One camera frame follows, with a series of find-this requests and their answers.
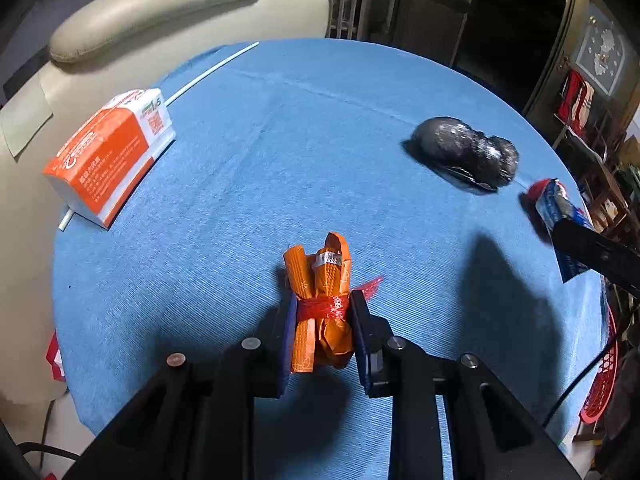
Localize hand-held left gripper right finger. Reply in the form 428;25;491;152
349;290;581;480

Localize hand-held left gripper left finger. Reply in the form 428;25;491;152
65;292;301;480

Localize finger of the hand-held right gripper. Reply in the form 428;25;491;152
549;219;640;297

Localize blue snack wrapper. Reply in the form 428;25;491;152
527;177;598;283

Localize orange plastic bag bundle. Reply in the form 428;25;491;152
282;231;385;373

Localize black plastic bag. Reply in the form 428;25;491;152
412;116;520;192

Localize red plastic basket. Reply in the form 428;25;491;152
579;305;620;426

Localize red gift boxes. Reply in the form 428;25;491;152
557;70;597;137

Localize blue tablecloth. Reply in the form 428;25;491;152
50;37;611;480

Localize red white bag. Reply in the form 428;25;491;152
46;332;68;383

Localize orange white tissue pack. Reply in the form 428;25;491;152
42;88;177;231

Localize dark wooden cabinet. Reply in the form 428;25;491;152
390;0;640;111

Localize thin white tube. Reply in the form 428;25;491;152
58;41;260;232

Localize wooden slatted rack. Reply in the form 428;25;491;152
265;0;396;43

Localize beige leather sofa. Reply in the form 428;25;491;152
0;0;331;461

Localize thin black cable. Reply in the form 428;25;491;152
542;322;632;429

